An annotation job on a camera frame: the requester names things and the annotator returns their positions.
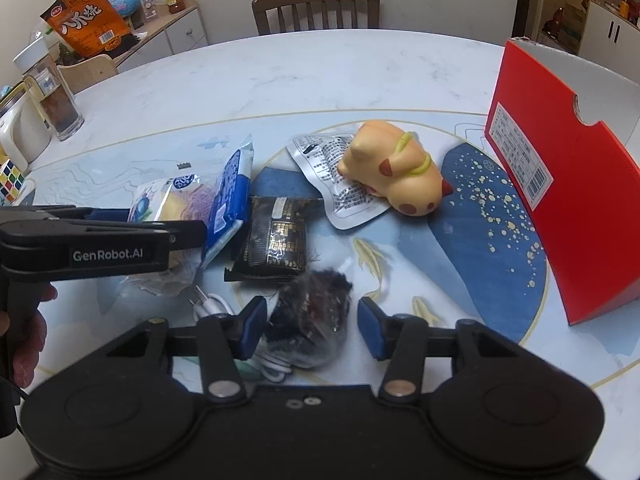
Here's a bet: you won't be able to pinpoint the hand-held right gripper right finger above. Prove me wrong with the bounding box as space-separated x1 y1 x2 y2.
357 296 516 403

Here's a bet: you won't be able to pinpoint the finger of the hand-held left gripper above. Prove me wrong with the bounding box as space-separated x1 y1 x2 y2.
167 219 209 257
0 206 135 227

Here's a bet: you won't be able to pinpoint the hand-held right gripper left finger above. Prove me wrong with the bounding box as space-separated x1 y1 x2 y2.
105 296 268 403

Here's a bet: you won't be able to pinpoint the turquoise stick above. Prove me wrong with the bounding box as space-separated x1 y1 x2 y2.
232 357 266 379

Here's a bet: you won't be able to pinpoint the clear bread packet blueberry print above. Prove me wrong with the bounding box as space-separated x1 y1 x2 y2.
97 162 218 306

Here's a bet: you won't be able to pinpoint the black candy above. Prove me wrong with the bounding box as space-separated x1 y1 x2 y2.
260 257 356 372

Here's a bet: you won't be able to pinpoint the blue packet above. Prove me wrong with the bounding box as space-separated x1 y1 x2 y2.
200 132 255 271

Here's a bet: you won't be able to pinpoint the black and gold packet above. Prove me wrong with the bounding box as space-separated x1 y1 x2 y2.
223 195 326 286

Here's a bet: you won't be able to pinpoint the brown snack packet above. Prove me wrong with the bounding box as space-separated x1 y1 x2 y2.
286 132 397 231

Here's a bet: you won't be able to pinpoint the yellow spotted animal toy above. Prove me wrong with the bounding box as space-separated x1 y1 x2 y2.
336 120 454 217

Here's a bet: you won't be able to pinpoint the white cardboard box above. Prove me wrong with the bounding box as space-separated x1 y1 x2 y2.
484 37 640 327

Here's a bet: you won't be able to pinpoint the white marble desktop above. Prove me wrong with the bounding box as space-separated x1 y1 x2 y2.
0 27 640 411

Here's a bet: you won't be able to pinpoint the person's left hand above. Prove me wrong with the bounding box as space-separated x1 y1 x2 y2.
0 282 59 389

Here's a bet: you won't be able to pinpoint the colourful puzzle cube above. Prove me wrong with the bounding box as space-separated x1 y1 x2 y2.
0 157 26 206

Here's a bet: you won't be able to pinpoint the blue printed table mat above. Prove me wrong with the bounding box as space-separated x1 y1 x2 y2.
0 107 640 411

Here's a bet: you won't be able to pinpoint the white plastic pitcher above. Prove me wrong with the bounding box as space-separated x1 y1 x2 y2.
0 87 56 171

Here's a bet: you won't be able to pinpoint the glass bottle white lid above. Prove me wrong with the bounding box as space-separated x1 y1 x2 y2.
13 37 85 142

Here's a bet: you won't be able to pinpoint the light wooden high chair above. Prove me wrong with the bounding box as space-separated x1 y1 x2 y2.
56 54 120 95

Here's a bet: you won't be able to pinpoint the white drawer cabinet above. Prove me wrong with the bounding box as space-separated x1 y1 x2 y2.
115 0 210 74

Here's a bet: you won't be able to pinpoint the orange snack bag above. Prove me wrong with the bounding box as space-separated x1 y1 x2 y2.
40 0 136 59

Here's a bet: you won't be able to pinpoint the blue globe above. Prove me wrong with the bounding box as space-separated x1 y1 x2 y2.
109 0 146 31

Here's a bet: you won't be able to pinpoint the wooden dining chair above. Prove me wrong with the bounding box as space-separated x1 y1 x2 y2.
251 0 381 36

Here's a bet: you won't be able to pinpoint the white charger cable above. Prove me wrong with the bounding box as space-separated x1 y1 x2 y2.
189 285 296 384

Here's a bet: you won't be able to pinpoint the white cabinet black handles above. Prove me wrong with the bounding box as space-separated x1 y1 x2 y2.
579 0 640 92

